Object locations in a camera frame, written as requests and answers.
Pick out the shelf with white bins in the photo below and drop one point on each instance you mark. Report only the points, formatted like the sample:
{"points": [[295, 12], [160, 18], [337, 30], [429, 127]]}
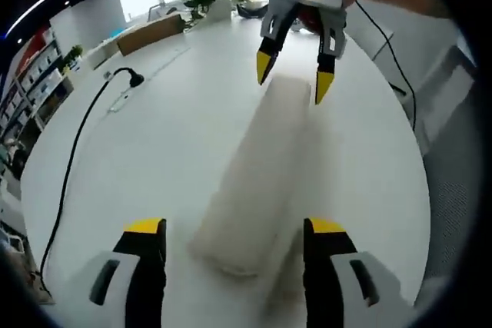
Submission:
{"points": [[27, 82]]}

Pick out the small green potted plant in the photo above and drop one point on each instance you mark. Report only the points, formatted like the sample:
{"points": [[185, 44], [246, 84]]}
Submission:
{"points": [[73, 57]]}

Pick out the cardboard box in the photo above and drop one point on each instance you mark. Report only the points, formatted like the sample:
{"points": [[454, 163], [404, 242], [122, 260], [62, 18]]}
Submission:
{"points": [[150, 34]]}

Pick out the red object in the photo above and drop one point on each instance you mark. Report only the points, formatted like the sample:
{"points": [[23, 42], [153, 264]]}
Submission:
{"points": [[307, 20]]}

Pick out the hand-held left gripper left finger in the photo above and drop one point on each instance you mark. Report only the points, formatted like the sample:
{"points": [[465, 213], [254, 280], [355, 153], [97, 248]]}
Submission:
{"points": [[142, 266]]}

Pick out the black curved object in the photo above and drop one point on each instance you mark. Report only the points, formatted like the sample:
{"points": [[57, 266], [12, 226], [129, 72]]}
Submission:
{"points": [[250, 11]]}

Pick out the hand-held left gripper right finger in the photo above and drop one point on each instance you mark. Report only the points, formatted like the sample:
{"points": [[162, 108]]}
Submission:
{"points": [[326, 266]]}

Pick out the grey office chair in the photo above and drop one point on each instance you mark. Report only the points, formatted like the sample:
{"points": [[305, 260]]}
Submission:
{"points": [[446, 174]]}

